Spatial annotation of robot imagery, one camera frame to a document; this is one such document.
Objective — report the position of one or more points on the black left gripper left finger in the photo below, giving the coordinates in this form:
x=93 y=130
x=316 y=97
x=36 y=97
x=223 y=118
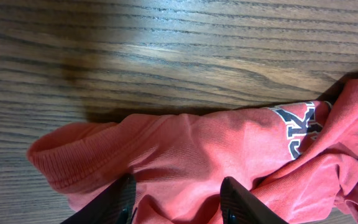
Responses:
x=114 y=205

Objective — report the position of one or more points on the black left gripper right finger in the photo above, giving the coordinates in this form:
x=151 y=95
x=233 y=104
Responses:
x=239 y=206

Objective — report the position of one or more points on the red t-shirt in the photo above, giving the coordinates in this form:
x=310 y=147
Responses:
x=301 y=160

